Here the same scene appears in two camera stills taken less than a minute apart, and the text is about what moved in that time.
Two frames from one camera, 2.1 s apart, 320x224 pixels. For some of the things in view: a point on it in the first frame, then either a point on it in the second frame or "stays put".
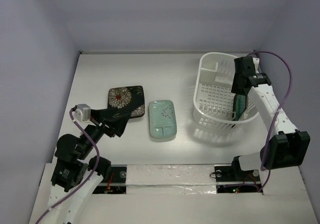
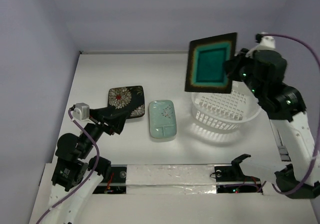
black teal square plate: [240, 103] to [205, 71]
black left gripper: [116, 123] stays put
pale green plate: [163, 119] stays put
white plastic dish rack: [213, 97] stays put
